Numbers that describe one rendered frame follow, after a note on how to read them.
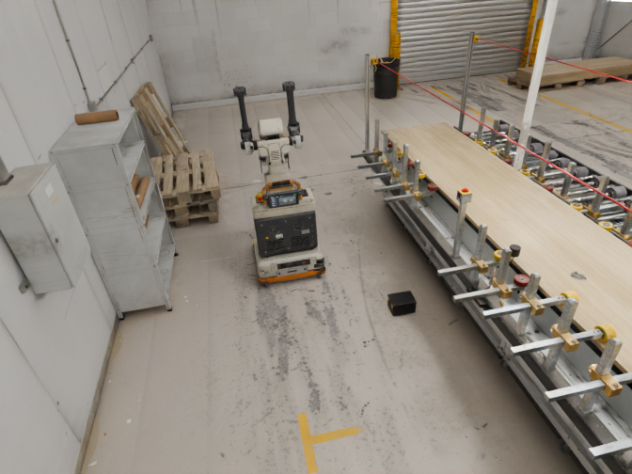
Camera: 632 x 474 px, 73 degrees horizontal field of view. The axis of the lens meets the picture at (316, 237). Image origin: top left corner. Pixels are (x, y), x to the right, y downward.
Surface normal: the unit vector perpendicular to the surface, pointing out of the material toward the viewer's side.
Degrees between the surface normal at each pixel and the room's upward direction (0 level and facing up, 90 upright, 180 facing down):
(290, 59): 90
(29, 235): 90
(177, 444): 0
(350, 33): 90
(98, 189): 90
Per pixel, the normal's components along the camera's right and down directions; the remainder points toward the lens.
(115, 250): 0.21, 0.53
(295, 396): -0.06, -0.84
